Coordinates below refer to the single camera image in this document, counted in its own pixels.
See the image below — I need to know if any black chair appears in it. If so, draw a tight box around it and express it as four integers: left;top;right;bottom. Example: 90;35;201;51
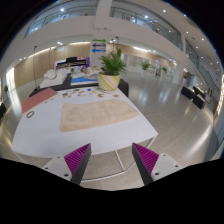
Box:
118;79;129;97

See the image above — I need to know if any white table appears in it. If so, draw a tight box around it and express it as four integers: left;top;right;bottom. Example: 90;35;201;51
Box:
12;89;158;158

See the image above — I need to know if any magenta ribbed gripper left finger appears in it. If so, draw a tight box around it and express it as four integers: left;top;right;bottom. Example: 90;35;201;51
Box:
64;144;92;185

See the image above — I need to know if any distant potted plant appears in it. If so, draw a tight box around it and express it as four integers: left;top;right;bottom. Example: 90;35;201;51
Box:
141;61;150;71

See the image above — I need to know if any blue mat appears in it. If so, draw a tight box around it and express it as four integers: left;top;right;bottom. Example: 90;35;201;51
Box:
70;77;97;85

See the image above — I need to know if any potted green plant striped pot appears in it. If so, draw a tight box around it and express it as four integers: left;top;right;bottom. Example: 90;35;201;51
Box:
98;48;126;93

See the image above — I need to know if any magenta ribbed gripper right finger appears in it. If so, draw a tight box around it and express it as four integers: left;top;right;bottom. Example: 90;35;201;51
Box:
132;143;159;185

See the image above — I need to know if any pink rectangular mat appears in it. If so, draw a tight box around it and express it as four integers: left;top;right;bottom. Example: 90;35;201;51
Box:
22;88;57;114

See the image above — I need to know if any white folded cloth pile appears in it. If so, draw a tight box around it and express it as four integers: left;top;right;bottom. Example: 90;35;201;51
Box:
40;69;67;88

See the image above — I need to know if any black sofa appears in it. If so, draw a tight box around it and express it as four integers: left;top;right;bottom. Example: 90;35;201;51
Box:
181;86;205;109

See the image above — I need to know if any direction sign with arrows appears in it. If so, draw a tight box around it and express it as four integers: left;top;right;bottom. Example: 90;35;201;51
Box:
92;39;106;53

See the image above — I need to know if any beige towel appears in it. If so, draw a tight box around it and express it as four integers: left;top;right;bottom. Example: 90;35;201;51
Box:
60;99;138;132

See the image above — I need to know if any black piano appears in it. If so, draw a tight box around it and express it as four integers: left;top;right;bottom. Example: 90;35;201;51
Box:
54;57;90;69

